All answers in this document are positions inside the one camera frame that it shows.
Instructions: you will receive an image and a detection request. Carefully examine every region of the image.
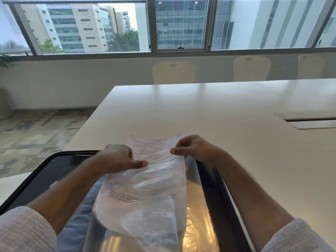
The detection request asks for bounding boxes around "person's left hand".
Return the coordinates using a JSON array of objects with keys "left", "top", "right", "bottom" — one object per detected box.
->
[{"left": 96, "top": 144, "right": 149, "bottom": 174}]

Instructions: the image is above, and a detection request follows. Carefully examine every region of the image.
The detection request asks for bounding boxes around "person's right hand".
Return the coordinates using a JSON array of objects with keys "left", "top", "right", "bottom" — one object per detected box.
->
[{"left": 170, "top": 135, "right": 220, "bottom": 166}]

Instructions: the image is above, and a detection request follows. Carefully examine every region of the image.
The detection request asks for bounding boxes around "clear plastic document bag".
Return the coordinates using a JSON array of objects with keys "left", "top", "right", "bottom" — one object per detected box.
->
[{"left": 92, "top": 132, "right": 187, "bottom": 247}]

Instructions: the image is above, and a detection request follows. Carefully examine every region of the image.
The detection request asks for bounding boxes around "person's right forearm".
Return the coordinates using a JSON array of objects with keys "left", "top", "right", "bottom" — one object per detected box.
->
[{"left": 210, "top": 148, "right": 336, "bottom": 252}]

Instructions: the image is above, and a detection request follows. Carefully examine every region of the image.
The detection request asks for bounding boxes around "person's left forearm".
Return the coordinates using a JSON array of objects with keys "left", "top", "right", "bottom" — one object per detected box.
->
[{"left": 0, "top": 155, "right": 105, "bottom": 252}]

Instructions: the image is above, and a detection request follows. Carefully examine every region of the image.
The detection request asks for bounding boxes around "printed paper sheet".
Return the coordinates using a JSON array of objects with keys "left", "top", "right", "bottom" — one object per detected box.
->
[{"left": 106, "top": 136, "right": 184, "bottom": 208}]

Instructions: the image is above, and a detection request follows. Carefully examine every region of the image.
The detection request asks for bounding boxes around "black open suitcase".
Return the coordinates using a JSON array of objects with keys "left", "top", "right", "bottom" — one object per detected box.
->
[{"left": 0, "top": 150, "right": 253, "bottom": 252}]

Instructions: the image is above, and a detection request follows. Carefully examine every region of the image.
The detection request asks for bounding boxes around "clear plastic garment cover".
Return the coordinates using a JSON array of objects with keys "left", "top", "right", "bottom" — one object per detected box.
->
[{"left": 83, "top": 157, "right": 219, "bottom": 252}]

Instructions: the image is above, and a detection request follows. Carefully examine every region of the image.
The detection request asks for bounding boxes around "cream plastic chair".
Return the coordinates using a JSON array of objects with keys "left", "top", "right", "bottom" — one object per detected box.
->
[
  {"left": 233, "top": 56, "right": 271, "bottom": 82},
  {"left": 297, "top": 54, "right": 331, "bottom": 80},
  {"left": 152, "top": 61, "right": 196, "bottom": 85}
]

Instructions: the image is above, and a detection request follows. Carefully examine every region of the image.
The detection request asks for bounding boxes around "blue folded garment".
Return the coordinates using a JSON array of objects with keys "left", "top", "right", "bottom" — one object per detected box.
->
[{"left": 56, "top": 178, "right": 104, "bottom": 252}]

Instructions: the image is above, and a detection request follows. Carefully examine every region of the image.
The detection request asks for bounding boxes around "potted green plant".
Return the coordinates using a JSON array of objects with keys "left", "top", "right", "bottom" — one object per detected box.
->
[{"left": 0, "top": 54, "right": 16, "bottom": 120}]

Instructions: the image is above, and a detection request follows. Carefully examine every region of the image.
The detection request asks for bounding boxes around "aluminium window frame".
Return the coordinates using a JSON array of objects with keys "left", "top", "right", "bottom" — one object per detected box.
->
[{"left": 0, "top": 0, "right": 336, "bottom": 61}]

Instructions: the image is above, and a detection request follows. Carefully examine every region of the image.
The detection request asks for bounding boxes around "table cable hatch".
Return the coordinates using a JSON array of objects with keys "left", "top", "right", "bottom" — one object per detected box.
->
[{"left": 274, "top": 110, "right": 336, "bottom": 130}]

